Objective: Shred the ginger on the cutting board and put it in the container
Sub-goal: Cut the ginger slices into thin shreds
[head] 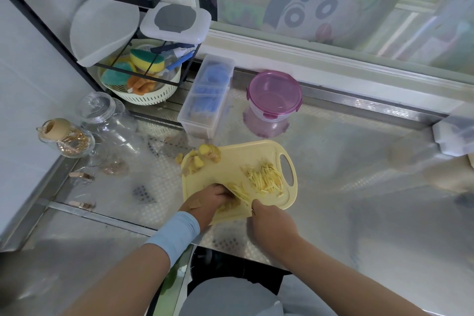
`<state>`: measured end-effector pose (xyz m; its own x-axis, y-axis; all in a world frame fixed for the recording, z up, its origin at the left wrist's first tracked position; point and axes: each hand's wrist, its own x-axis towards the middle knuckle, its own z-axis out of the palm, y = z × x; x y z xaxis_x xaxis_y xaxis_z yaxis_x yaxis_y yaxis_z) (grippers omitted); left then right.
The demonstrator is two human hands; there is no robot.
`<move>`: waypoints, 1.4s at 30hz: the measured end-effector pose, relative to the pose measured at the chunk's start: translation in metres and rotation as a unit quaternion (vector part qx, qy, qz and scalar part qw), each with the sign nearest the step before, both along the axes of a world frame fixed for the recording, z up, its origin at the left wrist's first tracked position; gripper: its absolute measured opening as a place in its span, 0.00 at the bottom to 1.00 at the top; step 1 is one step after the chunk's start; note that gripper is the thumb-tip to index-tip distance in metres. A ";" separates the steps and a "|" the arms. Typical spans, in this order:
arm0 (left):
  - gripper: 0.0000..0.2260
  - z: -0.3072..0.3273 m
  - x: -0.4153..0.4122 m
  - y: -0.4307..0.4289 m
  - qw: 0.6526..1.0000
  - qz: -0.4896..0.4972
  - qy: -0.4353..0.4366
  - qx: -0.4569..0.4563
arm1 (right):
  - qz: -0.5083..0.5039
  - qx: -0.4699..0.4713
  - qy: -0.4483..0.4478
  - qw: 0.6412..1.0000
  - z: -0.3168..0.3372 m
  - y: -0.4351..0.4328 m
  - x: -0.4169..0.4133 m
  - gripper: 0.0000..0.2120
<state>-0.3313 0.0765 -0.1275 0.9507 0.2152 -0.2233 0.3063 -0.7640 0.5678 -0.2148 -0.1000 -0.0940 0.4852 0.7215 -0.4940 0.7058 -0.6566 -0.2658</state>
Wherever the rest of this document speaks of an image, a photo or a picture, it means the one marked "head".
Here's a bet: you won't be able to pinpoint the person's right hand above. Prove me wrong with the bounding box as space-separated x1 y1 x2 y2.
248 199 301 252

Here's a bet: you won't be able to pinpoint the person's left hand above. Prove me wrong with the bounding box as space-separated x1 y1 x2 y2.
179 183 238 231

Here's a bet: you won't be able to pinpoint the ginger piece being sliced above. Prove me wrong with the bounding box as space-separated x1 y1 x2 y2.
218 199 240 213

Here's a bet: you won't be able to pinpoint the person's right forearm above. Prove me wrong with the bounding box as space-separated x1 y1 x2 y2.
258 232 435 316

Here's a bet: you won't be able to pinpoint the person's left forearm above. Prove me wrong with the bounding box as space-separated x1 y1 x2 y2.
63 211 202 316

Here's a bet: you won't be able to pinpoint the pile of ginger strips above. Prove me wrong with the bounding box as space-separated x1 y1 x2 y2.
227 163 286 204

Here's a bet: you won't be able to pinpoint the yellow plastic cutting board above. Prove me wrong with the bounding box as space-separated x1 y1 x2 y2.
181 139 298 226

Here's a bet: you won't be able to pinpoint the whole peeled ginger root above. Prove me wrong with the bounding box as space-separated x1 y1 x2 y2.
181 144 222 176

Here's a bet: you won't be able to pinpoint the light blue wristband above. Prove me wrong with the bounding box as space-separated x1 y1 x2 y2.
144 211 201 269

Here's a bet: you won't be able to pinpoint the clear rectangular box, blue contents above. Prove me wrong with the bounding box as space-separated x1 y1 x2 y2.
177 54 236 139

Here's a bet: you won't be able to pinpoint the person's grey clothing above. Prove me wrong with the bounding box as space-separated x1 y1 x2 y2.
179 274 426 316

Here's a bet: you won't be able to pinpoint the clear container with purple lid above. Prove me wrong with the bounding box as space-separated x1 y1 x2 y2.
247 70 303 122

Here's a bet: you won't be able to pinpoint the cream slotted basket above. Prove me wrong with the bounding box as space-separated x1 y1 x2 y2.
98 44 183 106

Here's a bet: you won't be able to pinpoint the orange cloth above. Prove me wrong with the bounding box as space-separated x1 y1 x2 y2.
127 76 158 96

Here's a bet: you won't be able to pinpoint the empty clear glass jar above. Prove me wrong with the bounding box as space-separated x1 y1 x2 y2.
76 92 140 167

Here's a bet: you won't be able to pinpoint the yellow and green sponge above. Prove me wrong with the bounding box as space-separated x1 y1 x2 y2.
130 48 166 74

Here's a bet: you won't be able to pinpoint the teal sponge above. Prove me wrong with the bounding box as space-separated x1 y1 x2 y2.
101 63 136 87

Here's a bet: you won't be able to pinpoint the cork-stoppered jar with gold clips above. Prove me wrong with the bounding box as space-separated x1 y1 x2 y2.
36 118 96 159

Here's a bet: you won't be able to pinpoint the white box with grey lid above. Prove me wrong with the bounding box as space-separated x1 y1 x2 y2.
139 2 212 44

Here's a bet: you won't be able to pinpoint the white half-round board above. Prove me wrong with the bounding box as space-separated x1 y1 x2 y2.
70 0 140 67

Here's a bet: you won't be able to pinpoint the white plastic container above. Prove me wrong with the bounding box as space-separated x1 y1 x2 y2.
432 104 474 157

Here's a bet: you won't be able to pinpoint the cartoon print window curtain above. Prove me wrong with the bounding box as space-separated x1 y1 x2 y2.
215 0 474 76

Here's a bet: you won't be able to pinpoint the blue handled brush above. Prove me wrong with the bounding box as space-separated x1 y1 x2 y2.
150 42 195 73

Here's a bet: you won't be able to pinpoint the white window frame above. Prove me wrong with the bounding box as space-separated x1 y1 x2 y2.
202 28 474 116

